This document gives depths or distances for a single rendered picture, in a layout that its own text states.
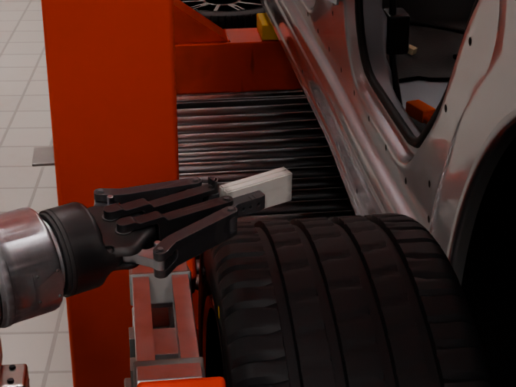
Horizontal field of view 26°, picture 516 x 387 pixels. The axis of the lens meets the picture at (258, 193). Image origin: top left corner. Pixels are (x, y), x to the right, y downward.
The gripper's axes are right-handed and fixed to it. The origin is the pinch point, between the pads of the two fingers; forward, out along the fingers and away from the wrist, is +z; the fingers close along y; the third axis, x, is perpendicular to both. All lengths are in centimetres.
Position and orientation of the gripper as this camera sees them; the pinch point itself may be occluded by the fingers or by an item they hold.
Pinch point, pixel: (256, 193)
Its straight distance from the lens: 102.0
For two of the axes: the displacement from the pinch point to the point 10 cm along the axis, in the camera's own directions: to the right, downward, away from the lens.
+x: 0.1, -8.7, -5.0
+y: 5.3, 4.2, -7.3
